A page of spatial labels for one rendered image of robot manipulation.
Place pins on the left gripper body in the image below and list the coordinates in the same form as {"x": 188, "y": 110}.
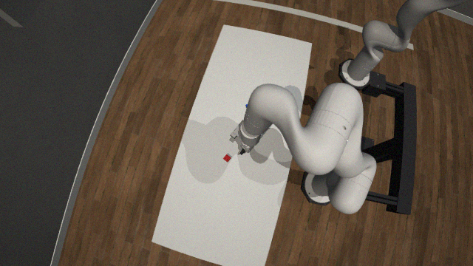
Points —
{"x": 247, "y": 149}

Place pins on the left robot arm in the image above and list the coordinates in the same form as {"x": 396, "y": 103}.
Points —
{"x": 324, "y": 147}

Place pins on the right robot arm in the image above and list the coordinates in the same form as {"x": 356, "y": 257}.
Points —
{"x": 386, "y": 36}

